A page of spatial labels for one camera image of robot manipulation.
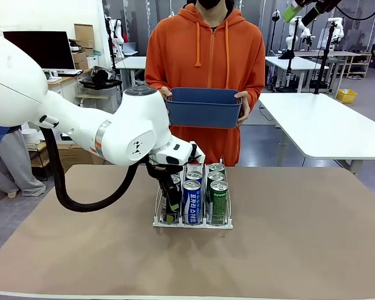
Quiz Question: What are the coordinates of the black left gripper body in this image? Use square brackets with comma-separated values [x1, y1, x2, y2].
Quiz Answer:
[145, 161, 185, 184]

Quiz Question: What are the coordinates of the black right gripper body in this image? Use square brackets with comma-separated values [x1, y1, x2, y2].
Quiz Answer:
[292, 0, 341, 12]

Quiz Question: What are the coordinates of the black can with red logo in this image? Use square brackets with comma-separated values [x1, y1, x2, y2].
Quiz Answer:
[160, 184, 181, 225]

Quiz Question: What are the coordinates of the blue plastic basket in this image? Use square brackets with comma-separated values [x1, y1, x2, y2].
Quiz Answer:
[164, 87, 243, 129]

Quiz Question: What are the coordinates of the person's left forearm orange sleeve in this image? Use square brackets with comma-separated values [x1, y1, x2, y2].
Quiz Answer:
[242, 73, 266, 103]

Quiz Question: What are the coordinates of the person's right forearm orange sleeve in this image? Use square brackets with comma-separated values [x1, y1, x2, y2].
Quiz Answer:
[144, 70, 168, 94]

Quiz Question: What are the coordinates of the person's left hand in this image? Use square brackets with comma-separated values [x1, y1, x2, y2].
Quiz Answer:
[234, 91, 250, 124]

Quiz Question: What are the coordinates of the black light stand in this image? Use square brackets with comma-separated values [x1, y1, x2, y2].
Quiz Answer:
[270, 8, 282, 91]

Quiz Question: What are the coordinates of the blue Pocari Sweat can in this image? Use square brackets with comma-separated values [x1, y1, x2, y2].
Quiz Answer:
[182, 179, 203, 224]
[185, 170, 203, 185]

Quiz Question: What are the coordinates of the clear acrylic can rack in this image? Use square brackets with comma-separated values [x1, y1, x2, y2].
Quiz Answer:
[152, 152, 234, 228]

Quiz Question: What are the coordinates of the white office table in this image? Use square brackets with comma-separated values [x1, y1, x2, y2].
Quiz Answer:
[114, 56, 148, 94]
[265, 56, 331, 93]

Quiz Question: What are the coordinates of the black tripod stand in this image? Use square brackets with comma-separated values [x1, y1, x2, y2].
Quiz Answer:
[314, 19, 338, 95]

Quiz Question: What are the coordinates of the wooden shelf table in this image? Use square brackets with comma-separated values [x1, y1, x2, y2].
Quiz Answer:
[295, 49, 373, 79]

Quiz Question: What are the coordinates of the black pole stand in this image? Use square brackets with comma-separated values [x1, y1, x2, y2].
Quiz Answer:
[274, 18, 301, 93]

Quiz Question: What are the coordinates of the large brown cardboard box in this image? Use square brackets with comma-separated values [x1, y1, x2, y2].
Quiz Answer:
[56, 142, 106, 166]

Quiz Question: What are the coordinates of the yellow plastic basket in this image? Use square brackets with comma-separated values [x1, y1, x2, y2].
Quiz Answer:
[336, 89, 358, 104]

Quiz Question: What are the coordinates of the person in orange hoodie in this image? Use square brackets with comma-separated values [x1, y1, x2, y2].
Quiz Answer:
[144, 0, 266, 166]

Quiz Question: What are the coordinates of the black gear bundle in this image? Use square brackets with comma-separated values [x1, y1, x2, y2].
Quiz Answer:
[79, 66, 123, 91]

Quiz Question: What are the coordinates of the large white table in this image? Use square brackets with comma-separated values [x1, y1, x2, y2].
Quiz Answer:
[259, 92, 375, 176]

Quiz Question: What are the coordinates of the low wooden shelf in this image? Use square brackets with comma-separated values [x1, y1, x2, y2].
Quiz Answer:
[27, 140, 56, 182]

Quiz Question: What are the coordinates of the white desk with wood top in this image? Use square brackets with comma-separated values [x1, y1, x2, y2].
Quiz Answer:
[46, 70, 93, 109]

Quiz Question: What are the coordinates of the white paper roll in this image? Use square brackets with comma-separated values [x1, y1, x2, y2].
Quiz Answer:
[21, 128, 40, 146]

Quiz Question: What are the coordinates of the small brown cardboard box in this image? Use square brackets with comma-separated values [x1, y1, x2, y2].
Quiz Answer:
[71, 51, 89, 70]

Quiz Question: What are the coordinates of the person in maroon top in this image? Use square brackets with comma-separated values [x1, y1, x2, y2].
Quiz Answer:
[0, 26, 48, 199]

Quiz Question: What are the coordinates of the open brown cardboard box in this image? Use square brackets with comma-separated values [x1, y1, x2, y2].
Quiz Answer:
[74, 23, 95, 51]

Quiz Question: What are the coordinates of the black computer monitor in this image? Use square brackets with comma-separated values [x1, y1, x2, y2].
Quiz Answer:
[2, 30, 76, 70]

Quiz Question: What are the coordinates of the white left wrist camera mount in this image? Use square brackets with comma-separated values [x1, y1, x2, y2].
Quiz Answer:
[187, 141, 206, 165]

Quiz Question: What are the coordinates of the black right arm cable sleeve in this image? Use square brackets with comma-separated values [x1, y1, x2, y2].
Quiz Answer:
[336, 0, 375, 21]

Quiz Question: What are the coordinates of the black arm cable sleeve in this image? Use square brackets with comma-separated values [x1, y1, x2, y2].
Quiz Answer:
[40, 126, 151, 212]
[336, 0, 375, 21]

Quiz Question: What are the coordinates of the black left arm cable sleeve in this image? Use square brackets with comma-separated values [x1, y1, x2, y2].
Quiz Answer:
[40, 126, 151, 212]

